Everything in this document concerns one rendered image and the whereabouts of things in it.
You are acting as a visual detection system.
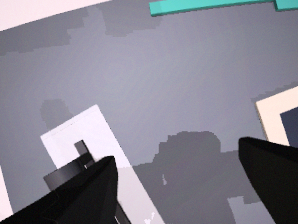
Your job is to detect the cream square tile with dark blue center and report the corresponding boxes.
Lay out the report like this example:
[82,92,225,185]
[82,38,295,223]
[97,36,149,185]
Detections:
[255,87,298,148]

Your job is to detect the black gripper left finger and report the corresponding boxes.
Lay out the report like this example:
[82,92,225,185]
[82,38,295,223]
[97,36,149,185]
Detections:
[0,156,118,224]

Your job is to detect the teal flat trowel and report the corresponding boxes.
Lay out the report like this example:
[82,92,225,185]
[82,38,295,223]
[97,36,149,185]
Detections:
[149,0,298,18]

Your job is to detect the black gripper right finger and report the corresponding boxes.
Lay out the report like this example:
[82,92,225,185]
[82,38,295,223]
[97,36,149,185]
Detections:
[238,137,298,224]

